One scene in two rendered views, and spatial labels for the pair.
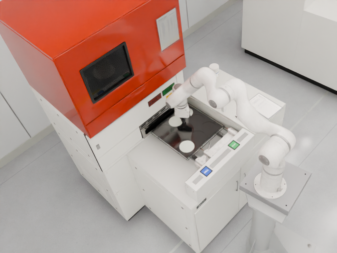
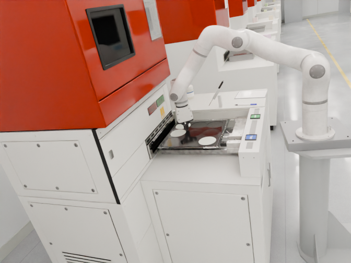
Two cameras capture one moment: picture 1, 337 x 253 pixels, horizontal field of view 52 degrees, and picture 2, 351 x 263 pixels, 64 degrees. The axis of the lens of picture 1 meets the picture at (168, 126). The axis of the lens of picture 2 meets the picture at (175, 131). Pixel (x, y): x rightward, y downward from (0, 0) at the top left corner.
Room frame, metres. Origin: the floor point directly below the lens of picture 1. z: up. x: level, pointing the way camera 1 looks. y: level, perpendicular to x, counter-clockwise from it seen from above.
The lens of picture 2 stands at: (0.26, 0.77, 1.63)
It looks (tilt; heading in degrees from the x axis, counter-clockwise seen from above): 24 degrees down; 330
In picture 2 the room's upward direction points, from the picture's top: 12 degrees counter-clockwise
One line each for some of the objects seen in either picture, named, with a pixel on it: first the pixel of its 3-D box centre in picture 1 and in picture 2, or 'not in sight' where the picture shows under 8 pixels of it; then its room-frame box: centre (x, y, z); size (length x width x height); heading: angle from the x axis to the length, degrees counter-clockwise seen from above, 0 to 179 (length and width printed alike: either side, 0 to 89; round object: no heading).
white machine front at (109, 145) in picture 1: (142, 117); (144, 129); (1.63, 0.17, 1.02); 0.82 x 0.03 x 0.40; 126
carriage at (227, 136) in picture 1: (217, 150); (238, 135); (1.35, -0.29, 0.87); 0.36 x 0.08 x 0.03; 126
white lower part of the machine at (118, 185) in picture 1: (129, 146); (122, 208); (1.90, 0.36, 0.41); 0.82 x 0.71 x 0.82; 126
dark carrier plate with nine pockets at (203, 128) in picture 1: (186, 129); (194, 133); (1.56, -0.12, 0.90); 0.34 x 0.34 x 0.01; 36
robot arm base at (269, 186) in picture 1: (271, 176); (314, 117); (1.03, -0.53, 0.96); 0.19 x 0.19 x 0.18
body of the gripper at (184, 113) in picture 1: (181, 109); (183, 111); (1.63, -0.11, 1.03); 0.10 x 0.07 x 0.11; 70
